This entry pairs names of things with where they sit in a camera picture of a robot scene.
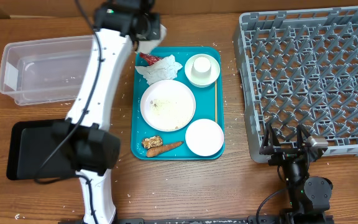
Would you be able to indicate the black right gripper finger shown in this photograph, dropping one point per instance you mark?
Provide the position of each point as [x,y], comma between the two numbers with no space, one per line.
[270,140]
[302,136]

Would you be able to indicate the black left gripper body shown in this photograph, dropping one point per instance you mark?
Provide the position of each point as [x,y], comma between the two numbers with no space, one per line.
[149,26]

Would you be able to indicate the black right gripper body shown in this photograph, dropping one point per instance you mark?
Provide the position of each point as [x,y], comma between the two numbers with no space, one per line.
[283,155]

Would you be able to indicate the white napkin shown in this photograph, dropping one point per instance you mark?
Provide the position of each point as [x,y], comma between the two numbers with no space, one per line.
[146,46]
[165,69]

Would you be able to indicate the red snack wrapper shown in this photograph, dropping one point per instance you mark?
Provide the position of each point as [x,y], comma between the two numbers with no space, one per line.
[150,59]

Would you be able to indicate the orange carrot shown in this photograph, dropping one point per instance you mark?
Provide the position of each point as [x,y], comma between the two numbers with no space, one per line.
[155,151]

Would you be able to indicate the brown food chunk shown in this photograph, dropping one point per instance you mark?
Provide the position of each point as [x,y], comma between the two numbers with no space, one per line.
[154,141]

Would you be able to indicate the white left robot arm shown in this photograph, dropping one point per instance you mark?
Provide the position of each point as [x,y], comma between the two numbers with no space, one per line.
[84,135]

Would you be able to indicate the grey dishwasher rack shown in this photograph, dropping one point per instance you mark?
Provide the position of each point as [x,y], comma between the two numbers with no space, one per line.
[300,67]

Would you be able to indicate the small white bowl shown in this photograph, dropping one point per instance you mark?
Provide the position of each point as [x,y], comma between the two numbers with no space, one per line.
[204,137]

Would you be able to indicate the wooden chopstick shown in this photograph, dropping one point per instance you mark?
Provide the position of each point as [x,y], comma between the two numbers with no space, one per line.
[215,102]

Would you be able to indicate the pale green bowl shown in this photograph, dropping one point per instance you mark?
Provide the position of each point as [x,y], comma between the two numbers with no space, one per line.
[202,82]

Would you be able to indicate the white upturned cup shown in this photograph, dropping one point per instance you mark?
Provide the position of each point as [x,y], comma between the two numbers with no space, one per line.
[201,67]

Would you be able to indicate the teal plastic tray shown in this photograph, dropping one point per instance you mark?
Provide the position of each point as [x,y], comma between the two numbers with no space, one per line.
[204,108]

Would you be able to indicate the large white plate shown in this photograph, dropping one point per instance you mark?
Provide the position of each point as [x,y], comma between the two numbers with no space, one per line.
[167,105]

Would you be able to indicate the clear plastic bin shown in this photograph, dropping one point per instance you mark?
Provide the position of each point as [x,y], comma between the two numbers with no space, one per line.
[46,70]

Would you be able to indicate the black tray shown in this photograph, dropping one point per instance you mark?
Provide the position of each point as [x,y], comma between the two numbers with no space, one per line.
[31,143]

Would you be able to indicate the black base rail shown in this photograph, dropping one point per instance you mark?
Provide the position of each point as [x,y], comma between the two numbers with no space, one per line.
[264,219]

